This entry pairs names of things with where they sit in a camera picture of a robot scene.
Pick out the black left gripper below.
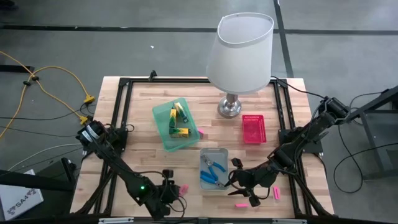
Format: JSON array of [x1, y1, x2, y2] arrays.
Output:
[[157, 182, 185, 205]]

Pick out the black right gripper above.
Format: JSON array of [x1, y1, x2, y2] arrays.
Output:
[[228, 164, 279, 208]]

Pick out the blue handled screwdriver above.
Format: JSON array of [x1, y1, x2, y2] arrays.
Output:
[[200, 170, 230, 190]]

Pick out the blue-handled pliers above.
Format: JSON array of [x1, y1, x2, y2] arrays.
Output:
[[201, 154, 227, 181]]

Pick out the green translucent plastic tray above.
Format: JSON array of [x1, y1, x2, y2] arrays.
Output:
[[151, 97, 201, 153]]

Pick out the grey plastic bin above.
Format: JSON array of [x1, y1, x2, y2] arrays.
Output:
[[199, 147, 230, 191]]

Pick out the pink plastic mesh basket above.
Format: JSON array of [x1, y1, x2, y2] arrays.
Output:
[[241, 114, 267, 145]]

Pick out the table lamp white shade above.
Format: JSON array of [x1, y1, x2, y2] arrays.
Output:
[[206, 12, 275, 119]]

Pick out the black floor stand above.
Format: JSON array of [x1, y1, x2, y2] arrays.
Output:
[[0, 157, 78, 192]]

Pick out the black metal stand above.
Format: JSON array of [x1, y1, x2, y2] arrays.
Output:
[[343, 85, 398, 181]]

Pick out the white printed cardboard box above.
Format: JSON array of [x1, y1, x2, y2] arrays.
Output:
[[0, 169, 44, 222]]

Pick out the black floor bar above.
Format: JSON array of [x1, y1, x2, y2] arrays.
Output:
[[0, 64, 35, 73]]

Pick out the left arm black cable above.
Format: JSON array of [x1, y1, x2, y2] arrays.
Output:
[[169, 192, 188, 219]]

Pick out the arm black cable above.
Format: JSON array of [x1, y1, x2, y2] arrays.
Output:
[[169, 192, 188, 219], [228, 169, 271, 200]]

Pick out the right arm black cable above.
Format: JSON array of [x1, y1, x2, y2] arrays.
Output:
[[228, 169, 271, 200]]

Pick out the grey metal bracket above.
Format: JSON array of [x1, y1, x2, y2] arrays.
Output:
[[272, 218, 307, 224], [98, 217, 135, 224]]

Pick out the black floor cable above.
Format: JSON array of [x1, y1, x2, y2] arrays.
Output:
[[333, 91, 398, 194], [0, 105, 94, 138]]

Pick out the black aluminium table frame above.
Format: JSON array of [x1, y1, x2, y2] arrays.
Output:
[[70, 70, 335, 218]]

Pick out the black lamp cable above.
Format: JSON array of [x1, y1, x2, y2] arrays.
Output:
[[270, 76, 325, 101]]

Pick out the white floor cable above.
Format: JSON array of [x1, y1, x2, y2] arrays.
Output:
[[6, 142, 85, 172]]

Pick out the yellow extension cable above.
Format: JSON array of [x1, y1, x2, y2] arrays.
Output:
[[0, 51, 96, 139]]

